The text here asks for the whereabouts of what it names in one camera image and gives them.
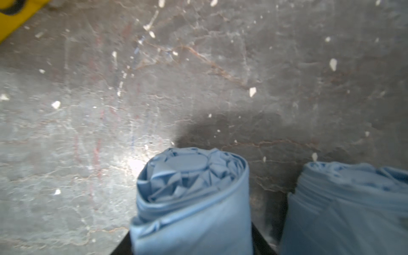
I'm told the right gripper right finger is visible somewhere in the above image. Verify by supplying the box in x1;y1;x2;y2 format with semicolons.
251;223;277;255

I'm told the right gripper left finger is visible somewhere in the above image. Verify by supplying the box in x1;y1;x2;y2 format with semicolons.
110;232;133;255

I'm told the blue umbrella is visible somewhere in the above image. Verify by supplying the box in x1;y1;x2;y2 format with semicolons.
130;147;254;255
279;162;408;255

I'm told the teal drawer cabinet yellow base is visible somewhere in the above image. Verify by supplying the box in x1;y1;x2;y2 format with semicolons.
1;0;50;42

